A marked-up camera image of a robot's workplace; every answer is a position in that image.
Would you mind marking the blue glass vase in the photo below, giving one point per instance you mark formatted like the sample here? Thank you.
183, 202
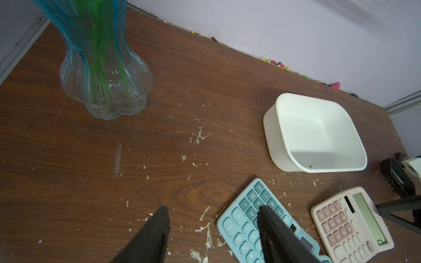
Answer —
74, 76

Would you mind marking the white plastic storage box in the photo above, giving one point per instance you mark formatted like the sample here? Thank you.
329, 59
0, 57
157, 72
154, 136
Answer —
311, 135

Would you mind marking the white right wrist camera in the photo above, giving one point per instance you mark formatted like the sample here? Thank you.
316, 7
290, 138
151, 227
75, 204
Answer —
413, 167

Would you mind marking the teal calculator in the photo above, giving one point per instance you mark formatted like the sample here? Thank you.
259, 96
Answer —
238, 224

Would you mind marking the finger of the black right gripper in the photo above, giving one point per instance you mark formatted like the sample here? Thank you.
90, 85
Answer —
411, 203

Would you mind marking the black comb piece on table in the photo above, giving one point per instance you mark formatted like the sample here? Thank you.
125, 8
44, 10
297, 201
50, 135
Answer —
397, 177

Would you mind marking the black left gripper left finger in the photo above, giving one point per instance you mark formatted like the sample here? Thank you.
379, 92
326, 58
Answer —
149, 245

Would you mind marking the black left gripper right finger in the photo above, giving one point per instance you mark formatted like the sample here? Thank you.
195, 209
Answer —
279, 244

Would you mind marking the artificial tulip bouquet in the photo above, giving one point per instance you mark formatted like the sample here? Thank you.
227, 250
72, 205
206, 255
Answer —
102, 25

